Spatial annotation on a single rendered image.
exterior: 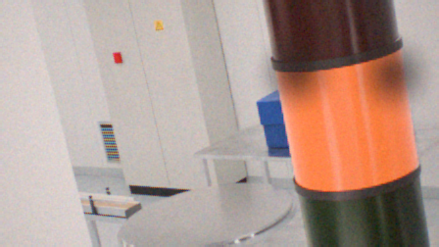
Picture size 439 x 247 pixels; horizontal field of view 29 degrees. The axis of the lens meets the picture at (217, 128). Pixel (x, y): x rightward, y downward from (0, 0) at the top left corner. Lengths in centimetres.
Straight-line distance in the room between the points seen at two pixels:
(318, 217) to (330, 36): 7
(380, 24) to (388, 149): 5
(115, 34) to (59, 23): 134
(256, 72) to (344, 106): 703
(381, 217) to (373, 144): 3
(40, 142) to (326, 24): 170
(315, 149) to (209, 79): 703
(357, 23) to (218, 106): 712
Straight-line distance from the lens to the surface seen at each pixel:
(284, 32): 32
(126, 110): 795
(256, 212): 430
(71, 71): 907
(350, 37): 31
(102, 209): 492
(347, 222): 33
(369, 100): 32
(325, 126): 32
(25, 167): 196
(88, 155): 927
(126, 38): 769
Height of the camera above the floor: 236
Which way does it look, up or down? 13 degrees down
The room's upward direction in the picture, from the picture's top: 12 degrees counter-clockwise
